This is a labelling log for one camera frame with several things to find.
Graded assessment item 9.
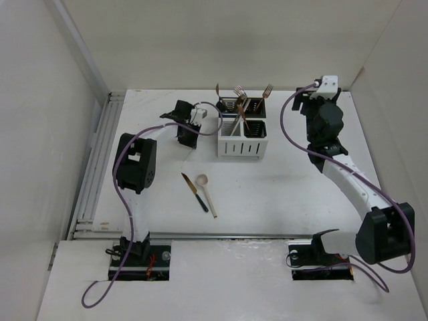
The rose gold fork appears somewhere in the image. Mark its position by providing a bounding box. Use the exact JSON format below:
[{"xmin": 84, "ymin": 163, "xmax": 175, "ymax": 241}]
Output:
[{"xmin": 254, "ymin": 84, "xmax": 274, "ymax": 111}]

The white ceramic soup spoon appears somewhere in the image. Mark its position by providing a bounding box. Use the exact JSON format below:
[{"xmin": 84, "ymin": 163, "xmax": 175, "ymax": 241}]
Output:
[{"xmin": 197, "ymin": 174, "xmax": 218, "ymax": 219}]

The black spoon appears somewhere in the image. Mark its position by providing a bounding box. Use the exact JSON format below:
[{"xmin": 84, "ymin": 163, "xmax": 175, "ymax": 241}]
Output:
[{"xmin": 216, "ymin": 101, "xmax": 229, "ymax": 113}]

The gold knife dark handle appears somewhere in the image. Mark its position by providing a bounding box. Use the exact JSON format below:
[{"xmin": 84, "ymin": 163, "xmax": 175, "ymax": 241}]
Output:
[{"xmin": 181, "ymin": 173, "xmax": 209, "ymax": 213}]

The silver metal chopstick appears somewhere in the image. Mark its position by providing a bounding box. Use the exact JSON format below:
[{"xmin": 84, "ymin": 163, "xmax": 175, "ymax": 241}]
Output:
[
  {"xmin": 229, "ymin": 104, "xmax": 246, "ymax": 136},
  {"xmin": 229, "ymin": 114, "xmax": 241, "ymax": 136}
]

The gold fork dark handle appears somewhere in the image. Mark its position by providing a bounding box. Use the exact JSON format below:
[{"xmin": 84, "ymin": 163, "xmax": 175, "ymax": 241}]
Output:
[{"xmin": 235, "ymin": 94, "xmax": 247, "ymax": 106}]

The copper knife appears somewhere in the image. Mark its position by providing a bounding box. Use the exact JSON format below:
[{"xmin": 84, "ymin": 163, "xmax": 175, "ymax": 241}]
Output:
[{"xmin": 240, "ymin": 105, "xmax": 251, "ymax": 132}]

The silver fork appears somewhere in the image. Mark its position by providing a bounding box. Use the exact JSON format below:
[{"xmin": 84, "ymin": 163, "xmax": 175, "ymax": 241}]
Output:
[{"xmin": 233, "ymin": 86, "xmax": 247, "ymax": 100}]

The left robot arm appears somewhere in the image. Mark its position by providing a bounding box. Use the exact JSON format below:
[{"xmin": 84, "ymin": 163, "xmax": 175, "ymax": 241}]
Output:
[{"xmin": 112, "ymin": 100, "xmax": 207, "ymax": 265}]

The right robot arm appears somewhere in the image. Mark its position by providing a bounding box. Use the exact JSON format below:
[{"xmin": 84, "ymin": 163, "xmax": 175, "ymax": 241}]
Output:
[{"xmin": 286, "ymin": 82, "xmax": 416, "ymax": 274}]

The white front utensil holder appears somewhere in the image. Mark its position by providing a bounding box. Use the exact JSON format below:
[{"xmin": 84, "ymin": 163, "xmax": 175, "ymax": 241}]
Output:
[{"xmin": 217, "ymin": 118, "xmax": 268, "ymax": 159}]

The black rear utensil holder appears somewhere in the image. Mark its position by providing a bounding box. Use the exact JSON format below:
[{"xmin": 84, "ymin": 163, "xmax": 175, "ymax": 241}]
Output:
[{"xmin": 216, "ymin": 97, "xmax": 266, "ymax": 118}]

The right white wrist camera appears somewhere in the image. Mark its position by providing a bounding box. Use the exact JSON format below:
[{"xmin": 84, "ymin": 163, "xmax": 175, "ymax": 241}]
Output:
[{"xmin": 310, "ymin": 75, "xmax": 339, "ymax": 100}]

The aluminium frame rail left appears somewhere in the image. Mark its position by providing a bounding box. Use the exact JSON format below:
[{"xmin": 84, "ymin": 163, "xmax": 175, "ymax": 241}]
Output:
[{"xmin": 66, "ymin": 92, "xmax": 125, "ymax": 241}]

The aluminium front rail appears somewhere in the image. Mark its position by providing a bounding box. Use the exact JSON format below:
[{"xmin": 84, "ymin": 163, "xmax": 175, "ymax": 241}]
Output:
[{"xmin": 150, "ymin": 232, "xmax": 312, "ymax": 241}]

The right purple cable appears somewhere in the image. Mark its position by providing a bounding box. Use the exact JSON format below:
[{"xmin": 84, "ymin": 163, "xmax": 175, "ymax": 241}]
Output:
[{"xmin": 280, "ymin": 83, "xmax": 415, "ymax": 294}]

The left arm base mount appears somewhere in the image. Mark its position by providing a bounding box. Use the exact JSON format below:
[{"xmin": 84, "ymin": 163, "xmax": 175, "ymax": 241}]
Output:
[{"xmin": 105, "ymin": 237, "xmax": 172, "ymax": 282}]

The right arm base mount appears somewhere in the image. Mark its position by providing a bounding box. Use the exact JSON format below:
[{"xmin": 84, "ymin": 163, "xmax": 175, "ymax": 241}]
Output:
[{"xmin": 286, "ymin": 229, "xmax": 354, "ymax": 281}]

